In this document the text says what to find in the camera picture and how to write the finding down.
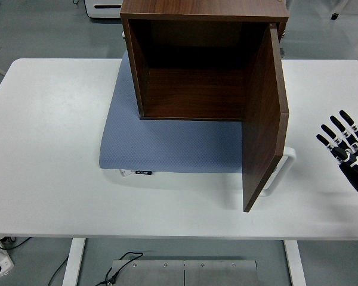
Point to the white box appliance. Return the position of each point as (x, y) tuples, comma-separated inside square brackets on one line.
[(104, 12)]

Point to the brown wooden cabinet door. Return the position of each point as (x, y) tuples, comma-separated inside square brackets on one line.
[(262, 119)]

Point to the blue grey textured mat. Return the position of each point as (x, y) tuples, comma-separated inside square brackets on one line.
[(167, 149)]

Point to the white power strip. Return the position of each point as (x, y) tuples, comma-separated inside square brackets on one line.
[(0, 263)]

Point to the grey table bracket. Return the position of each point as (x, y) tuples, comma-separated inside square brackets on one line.
[(283, 52)]

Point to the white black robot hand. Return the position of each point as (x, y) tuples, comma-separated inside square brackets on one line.
[(356, 169)]

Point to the brown wooden cabinet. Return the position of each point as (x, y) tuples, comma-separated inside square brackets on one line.
[(197, 7)]

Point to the grey metal plate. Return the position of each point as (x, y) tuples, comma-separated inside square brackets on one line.
[(149, 274), (220, 274)]

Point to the white table leg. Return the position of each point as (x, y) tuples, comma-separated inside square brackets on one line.
[(74, 262), (295, 268)]

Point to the white mat tag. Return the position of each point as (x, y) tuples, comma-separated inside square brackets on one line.
[(123, 173)]

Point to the black mat label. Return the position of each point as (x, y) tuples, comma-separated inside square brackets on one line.
[(144, 172)]

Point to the black caster wheel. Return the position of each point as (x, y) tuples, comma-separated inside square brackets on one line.
[(334, 16)]

